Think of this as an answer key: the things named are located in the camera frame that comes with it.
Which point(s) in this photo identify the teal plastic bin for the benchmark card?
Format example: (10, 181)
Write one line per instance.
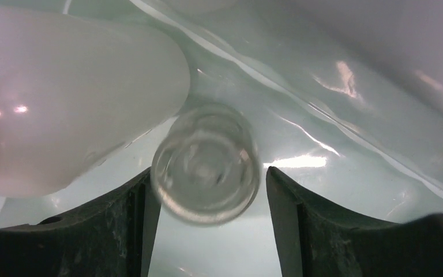
(322, 116)

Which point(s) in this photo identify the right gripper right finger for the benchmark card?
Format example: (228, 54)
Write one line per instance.
(317, 237)

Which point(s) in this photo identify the small clear glass beaker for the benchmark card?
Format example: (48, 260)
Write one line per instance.
(206, 171)

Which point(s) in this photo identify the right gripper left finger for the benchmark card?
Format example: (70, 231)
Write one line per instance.
(111, 235)

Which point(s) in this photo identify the white wash bottle red cap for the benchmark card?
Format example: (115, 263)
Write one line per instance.
(74, 90)

